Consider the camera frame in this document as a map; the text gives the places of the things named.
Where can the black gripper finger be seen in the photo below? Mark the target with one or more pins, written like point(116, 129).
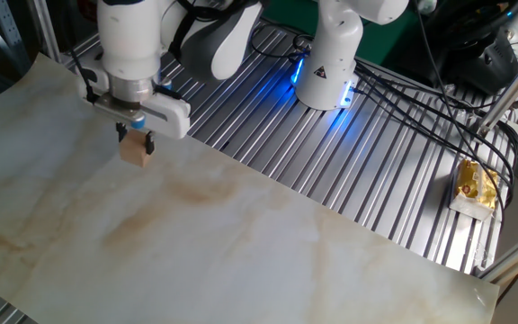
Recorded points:
point(149, 143)
point(121, 131)

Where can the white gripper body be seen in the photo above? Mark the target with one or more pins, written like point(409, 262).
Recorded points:
point(171, 117)

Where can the small wooden cube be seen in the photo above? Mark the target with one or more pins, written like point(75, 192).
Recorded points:
point(135, 153)

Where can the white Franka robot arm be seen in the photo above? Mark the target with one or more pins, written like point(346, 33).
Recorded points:
point(331, 45)

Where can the marble pattern mat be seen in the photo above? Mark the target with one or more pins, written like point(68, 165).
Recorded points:
point(196, 234)

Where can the blue-grey slotted shelf rack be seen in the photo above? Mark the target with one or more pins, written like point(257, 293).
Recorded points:
point(9, 27)

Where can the yellow snack packet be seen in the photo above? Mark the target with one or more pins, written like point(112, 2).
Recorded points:
point(475, 189)

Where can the black racing wheel controller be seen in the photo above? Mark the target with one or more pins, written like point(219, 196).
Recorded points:
point(484, 58)

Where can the silver wrist camera blue cap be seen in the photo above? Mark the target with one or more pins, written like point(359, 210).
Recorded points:
point(124, 110)

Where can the aluminium frame post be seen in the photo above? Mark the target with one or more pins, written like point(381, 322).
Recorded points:
point(45, 31)
point(511, 90)

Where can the aluminium frame beam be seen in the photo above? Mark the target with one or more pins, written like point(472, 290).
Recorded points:
point(515, 258)

